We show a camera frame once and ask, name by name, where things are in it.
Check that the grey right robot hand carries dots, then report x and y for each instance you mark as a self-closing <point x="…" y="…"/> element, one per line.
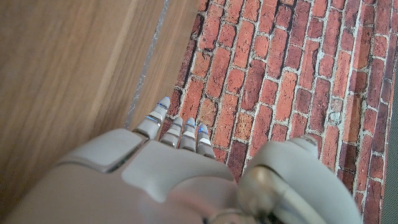
<point x="155" y="180"/>

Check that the clear tape strip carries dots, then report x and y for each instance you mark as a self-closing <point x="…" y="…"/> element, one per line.
<point x="148" y="56"/>

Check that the red brick printed backdrop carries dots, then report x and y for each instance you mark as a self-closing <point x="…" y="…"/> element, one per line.
<point x="280" y="68"/>

